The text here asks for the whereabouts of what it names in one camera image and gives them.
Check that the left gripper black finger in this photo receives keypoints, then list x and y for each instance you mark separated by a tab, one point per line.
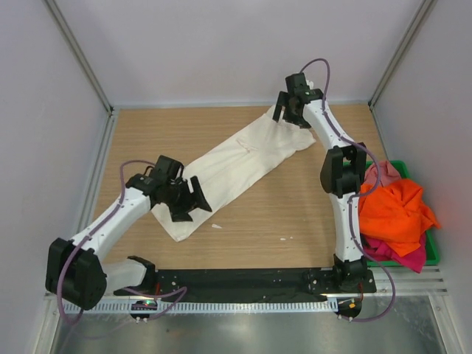
177	217
198	195

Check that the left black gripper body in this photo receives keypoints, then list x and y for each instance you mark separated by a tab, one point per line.
179	195

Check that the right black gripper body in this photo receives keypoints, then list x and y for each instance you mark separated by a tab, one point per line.
289	116

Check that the cream white t shirt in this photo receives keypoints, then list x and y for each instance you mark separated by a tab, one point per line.
232	167

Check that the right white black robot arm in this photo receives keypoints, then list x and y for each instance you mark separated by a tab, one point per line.
341	176

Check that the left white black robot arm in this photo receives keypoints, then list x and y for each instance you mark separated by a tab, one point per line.
75	272

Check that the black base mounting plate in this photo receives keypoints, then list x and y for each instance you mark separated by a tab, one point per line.
316	281

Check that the pink t shirt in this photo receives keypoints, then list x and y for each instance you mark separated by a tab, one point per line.
385	170

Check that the orange t shirt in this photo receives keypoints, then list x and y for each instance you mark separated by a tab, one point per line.
396	214

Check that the magenta t shirt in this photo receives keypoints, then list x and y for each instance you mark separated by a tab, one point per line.
380	251

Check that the green plastic bin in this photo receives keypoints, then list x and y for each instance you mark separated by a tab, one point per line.
394	219

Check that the white slotted cable duct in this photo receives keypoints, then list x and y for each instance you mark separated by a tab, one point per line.
145	306

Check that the right aluminium corner post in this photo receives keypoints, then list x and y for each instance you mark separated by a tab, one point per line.
413	29

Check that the aluminium corner post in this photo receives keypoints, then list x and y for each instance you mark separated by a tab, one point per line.
71	41
413	29

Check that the left aluminium corner post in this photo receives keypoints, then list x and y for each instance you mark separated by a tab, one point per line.
71	41

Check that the aluminium front frame rail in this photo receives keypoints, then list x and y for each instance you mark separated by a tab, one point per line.
400	281

